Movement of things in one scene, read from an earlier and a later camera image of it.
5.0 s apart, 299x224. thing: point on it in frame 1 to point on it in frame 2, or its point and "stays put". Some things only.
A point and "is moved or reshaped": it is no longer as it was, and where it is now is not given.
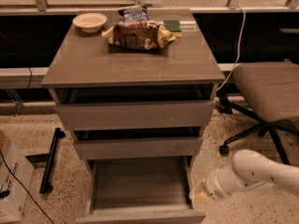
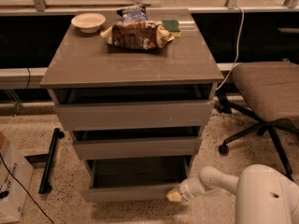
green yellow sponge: (174, 26) stays put
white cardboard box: (21, 167) stays put
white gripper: (214, 187) to (185, 188)
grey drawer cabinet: (135, 113) stays put
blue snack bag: (135, 14) stays put
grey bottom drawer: (140, 190) is moved or reshaped
